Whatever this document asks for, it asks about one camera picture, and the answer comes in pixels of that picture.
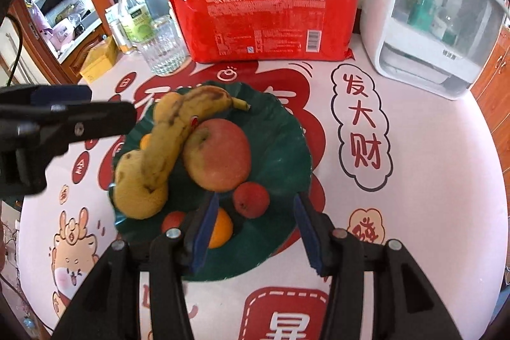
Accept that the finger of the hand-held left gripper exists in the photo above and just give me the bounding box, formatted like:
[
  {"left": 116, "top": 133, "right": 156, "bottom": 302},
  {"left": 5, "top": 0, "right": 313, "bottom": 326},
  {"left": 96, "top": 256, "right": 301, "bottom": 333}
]
[
  {"left": 0, "top": 101, "right": 137, "bottom": 153},
  {"left": 0, "top": 84, "right": 93, "bottom": 107}
]

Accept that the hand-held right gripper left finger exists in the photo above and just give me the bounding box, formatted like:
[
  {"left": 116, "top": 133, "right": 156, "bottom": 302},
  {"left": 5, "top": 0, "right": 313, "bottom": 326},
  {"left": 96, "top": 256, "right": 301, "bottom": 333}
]
[{"left": 52, "top": 192, "right": 221, "bottom": 340}]

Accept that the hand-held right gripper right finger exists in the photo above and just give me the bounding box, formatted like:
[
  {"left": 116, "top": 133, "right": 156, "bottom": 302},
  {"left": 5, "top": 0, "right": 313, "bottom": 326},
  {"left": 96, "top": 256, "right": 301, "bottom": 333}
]
[{"left": 293, "top": 192, "right": 465, "bottom": 340}]

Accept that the small orange mandarin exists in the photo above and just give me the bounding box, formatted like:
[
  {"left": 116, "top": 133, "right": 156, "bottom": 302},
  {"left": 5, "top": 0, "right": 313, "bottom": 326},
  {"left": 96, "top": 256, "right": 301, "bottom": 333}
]
[{"left": 207, "top": 207, "right": 234, "bottom": 249}]

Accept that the red cherry tomato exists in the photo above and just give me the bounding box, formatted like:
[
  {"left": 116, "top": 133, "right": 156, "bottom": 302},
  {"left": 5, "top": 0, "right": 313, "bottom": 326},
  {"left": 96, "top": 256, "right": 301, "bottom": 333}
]
[
  {"left": 161, "top": 211, "right": 187, "bottom": 234},
  {"left": 232, "top": 181, "right": 271, "bottom": 220}
]

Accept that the dark green scalloped plate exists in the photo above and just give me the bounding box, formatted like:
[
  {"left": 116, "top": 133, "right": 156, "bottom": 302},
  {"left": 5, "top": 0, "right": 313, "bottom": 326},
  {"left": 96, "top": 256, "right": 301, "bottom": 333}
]
[{"left": 108, "top": 81, "right": 312, "bottom": 282}]

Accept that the spotted yellow banana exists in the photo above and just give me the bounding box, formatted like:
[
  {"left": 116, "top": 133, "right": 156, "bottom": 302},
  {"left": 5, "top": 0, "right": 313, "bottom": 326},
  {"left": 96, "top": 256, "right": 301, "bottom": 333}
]
[{"left": 141, "top": 85, "right": 251, "bottom": 201}]

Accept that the yellow cardboard box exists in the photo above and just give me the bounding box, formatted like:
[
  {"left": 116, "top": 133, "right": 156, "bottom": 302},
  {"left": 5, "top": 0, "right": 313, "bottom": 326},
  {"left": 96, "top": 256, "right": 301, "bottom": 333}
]
[{"left": 80, "top": 36, "right": 119, "bottom": 83}]

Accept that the yellow pear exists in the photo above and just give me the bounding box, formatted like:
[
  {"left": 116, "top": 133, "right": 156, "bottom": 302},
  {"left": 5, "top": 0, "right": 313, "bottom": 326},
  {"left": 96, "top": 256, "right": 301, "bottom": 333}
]
[{"left": 113, "top": 150, "right": 169, "bottom": 220}]

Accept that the metal can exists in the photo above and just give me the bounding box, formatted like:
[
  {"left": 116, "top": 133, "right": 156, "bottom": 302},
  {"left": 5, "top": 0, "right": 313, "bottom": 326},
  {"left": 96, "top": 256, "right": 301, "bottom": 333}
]
[{"left": 109, "top": 19, "right": 134, "bottom": 54}]

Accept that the red apple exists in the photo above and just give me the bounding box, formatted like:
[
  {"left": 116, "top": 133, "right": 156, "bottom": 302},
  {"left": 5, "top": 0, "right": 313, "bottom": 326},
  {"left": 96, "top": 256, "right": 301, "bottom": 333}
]
[{"left": 182, "top": 118, "right": 252, "bottom": 192}]

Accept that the white and blue carton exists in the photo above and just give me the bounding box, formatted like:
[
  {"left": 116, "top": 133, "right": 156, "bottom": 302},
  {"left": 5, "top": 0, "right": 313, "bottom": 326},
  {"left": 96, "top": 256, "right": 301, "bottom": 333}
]
[{"left": 105, "top": 3, "right": 121, "bottom": 27}]

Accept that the clear glass tumbler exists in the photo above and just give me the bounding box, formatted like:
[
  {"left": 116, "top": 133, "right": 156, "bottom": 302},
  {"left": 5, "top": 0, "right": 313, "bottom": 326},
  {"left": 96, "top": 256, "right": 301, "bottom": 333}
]
[{"left": 137, "top": 17, "right": 191, "bottom": 76}]

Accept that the clear bottle with yellow liquid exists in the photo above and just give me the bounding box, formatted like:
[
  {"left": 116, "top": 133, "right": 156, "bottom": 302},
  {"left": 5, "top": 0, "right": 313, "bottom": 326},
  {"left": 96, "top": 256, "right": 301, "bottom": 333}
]
[{"left": 116, "top": 0, "right": 154, "bottom": 46}]

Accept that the printed pink tablecloth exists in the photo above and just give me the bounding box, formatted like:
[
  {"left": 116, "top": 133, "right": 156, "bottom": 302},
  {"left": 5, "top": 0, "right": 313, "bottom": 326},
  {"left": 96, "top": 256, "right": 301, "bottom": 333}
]
[{"left": 16, "top": 45, "right": 510, "bottom": 340}]

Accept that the white countertop cup cabinet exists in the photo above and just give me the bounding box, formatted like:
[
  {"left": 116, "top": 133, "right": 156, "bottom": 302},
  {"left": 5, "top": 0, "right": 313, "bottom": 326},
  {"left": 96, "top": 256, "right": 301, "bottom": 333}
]
[{"left": 361, "top": 0, "right": 510, "bottom": 101}]

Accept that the wooden sideboard cabinet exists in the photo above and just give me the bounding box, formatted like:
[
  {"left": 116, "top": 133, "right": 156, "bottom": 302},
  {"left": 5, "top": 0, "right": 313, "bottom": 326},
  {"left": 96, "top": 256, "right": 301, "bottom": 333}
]
[{"left": 470, "top": 17, "right": 510, "bottom": 134}]

